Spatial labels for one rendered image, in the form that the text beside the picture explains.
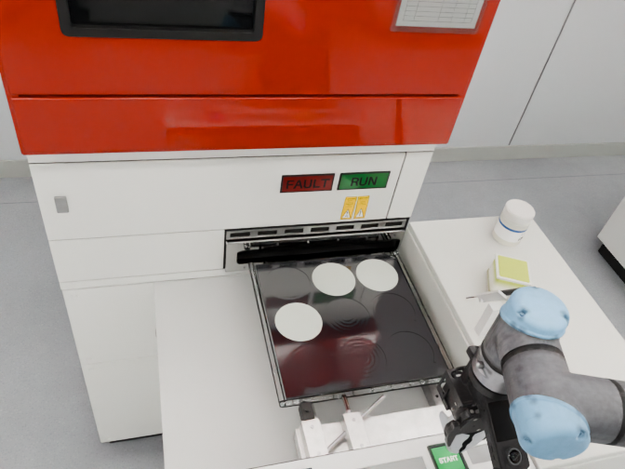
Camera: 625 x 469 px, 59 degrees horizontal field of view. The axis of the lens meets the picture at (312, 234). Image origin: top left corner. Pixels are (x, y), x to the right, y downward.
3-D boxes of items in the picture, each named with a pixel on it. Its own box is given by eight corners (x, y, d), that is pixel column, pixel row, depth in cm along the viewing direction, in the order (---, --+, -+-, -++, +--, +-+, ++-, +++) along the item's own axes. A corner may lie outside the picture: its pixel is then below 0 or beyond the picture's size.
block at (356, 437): (339, 421, 105) (342, 413, 103) (356, 418, 106) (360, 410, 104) (352, 462, 100) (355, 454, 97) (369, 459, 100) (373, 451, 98)
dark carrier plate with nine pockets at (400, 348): (255, 266, 128) (255, 264, 128) (392, 254, 138) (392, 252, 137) (285, 399, 105) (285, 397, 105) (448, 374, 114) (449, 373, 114)
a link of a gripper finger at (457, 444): (441, 423, 95) (458, 395, 89) (456, 457, 91) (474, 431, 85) (425, 427, 94) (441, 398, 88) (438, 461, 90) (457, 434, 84)
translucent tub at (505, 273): (485, 273, 127) (495, 252, 123) (517, 280, 127) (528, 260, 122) (485, 297, 122) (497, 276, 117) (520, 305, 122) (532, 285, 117)
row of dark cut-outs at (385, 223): (226, 237, 126) (226, 230, 125) (403, 225, 138) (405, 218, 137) (226, 239, 126) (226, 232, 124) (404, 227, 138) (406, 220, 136)
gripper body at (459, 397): (475, 383, 91) (502, 340, 83) (499, 433, 85) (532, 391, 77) (432, 390, 89) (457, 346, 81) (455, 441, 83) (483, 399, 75)
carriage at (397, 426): (293, 435, 105) (295, 428, 103) (465, 407, 114) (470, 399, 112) (302, 478, 99) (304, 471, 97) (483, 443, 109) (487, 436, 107)
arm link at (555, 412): (639, 440, 58) (605, 353, 66) (537, 425, 57) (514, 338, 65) (600, 472, 64) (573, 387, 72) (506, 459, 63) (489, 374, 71)
